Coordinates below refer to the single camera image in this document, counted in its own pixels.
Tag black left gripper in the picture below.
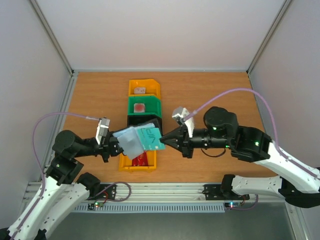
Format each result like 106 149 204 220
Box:
73 129 136 162

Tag teal credit card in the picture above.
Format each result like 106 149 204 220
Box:
137 127 166 151

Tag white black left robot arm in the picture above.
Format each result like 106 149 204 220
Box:
0 130 123 240

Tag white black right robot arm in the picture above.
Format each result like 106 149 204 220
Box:
160 106 320 209

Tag red card in bin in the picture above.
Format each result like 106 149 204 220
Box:
132 152 149 167

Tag white red-circle cards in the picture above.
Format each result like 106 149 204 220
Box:
133 103 146 113

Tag beige patterned cards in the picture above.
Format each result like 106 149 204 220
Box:
133 87 146 95

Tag near yellow plastic bin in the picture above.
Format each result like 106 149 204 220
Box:
118 150 157 173

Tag yellow plastic bin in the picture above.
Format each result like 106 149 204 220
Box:
118 150 157 173
128 78 161 99

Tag black plastic bin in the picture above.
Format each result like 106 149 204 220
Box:
127 114 163 134

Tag green plastic bin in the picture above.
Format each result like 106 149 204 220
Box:
127 96 162 118

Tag far yellow plastic bin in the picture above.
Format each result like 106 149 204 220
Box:
128 78 161 99

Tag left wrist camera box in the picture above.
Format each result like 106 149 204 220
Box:
95 117 110 145

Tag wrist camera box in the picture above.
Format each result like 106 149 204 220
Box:
171 106 195 138
95 117 110 145

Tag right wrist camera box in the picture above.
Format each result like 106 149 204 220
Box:
171 106 195 138

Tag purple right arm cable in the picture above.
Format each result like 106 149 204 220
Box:
183 88 320 211

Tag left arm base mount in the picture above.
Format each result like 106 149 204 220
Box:
88 184 117 201

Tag aluminium front rail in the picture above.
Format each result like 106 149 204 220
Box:
22 182 285 204

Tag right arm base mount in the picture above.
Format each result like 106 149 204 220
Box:
202 184 250 201

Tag slotted grey cable duct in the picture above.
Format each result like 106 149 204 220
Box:
73 202 225 214

